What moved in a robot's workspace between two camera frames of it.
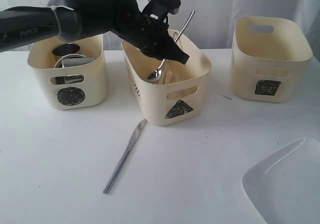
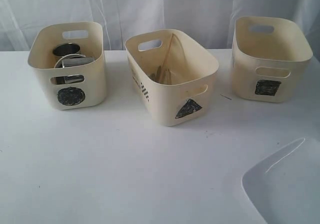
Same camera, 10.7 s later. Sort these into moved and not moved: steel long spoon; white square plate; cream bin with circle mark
Moved: steel long spoon
Not moved: cream bin with circle mark; white square plate
